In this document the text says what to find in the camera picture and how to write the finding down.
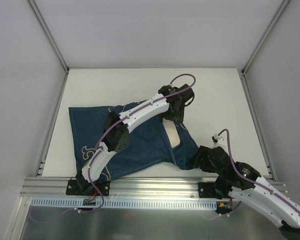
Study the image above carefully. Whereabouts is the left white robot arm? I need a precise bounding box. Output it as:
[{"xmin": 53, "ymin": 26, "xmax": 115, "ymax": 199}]
[{"xmin": 75, "ymin": 84, "xmax": 195, "ymax": 195}]

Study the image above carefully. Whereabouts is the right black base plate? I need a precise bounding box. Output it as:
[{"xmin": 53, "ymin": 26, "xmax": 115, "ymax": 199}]
[{"xmin": 197, "ymin": 182, "xmax": 232, "ymax": 200}]

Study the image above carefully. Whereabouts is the white slotted cable duct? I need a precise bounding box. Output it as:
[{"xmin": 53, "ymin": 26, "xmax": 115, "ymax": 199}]
[{"xmin": 30, "ymin": 197, "xmax": 217, "ymax": 211}]

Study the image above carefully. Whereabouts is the aluminium mounting rail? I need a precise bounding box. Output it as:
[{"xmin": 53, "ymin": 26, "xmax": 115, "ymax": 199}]
[{"xmin": 19, "ymin": 159, "xmax": 288, "ymax": 201}]

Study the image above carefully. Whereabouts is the aluminium frame post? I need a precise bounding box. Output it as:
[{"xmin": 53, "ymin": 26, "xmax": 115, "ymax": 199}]
[
  {"xmin": 241, "ymin": 0, "xmax": 292, "ymax": 75},
  {"xmin": 26, "ymin": 0, "xmax": 70, "ymax": 74}
]

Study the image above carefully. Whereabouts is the left aluminium frame post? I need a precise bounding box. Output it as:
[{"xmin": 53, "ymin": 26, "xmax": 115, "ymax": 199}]
[{"xmin": 26, "ymin": 0, "xmax": 70, "ymax": 74}]

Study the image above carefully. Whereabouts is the cream white pillow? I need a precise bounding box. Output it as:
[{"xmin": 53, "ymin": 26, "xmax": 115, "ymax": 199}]
[{"xmin": 162, "ymin": 119, "xmax": 181, "ymax": 148}]

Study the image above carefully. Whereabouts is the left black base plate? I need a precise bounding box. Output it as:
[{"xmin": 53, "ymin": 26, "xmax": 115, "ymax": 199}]
[{"xmin": 65, "ymin": 178, "xmax": 111, "ymax": 197}]

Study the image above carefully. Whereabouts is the blue whale pillowcase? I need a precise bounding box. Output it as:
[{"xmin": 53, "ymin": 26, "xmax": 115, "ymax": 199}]
[{"xmin": 68, "ymin": 102, "xmax": 199, "ymax": 183}]

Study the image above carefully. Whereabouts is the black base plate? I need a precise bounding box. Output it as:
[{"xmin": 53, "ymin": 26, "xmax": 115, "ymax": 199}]
[
  {"xmin": 197, "ymin": 182, "xmax": 232, "ymax": 200},
  {"xmin": 65, "ymin": 178, "xmax": 111, "ymax": 197}
]

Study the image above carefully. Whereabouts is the right aluminium frame post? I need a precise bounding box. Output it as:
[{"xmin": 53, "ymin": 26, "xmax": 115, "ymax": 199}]
[{"xmin": 241, "ymin": 0, "xmax": 292, "ymax": 75}]

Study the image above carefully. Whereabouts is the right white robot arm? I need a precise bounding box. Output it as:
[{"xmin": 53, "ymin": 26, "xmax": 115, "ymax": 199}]
[{"xmin": 189, "ymin": 133, "xmax": 300, "ymax": 239}]

